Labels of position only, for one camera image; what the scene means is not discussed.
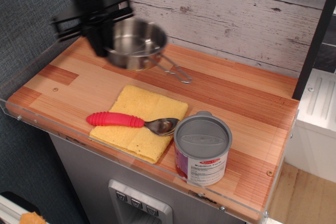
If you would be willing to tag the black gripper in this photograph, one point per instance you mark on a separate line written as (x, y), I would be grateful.
(87, 16)

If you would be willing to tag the small steel pot with handle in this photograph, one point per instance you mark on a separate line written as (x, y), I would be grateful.
(139, 45)

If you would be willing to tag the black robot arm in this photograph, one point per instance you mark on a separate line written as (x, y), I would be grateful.
(93, 19)

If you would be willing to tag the yellow folded cloth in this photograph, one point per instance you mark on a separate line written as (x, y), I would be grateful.
(127, 132)

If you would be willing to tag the clear acrylic edge guard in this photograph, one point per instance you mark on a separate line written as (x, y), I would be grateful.
(256, 104)

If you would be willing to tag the toy can with grey lid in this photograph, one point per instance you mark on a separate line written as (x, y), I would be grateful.
(202, 143)

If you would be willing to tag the grey toy fridge cabinet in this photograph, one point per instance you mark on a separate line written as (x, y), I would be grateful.
(113, 193)

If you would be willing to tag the orange object at corner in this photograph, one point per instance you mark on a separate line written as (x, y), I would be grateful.
(32, 218)

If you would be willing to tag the white toy appliance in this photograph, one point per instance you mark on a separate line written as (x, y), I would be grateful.
(311, 146)

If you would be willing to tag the red handled metal spoon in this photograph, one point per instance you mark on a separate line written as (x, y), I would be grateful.
(160, 127)

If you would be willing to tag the dark vertical post right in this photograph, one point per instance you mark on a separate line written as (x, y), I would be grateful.
(314, 48)

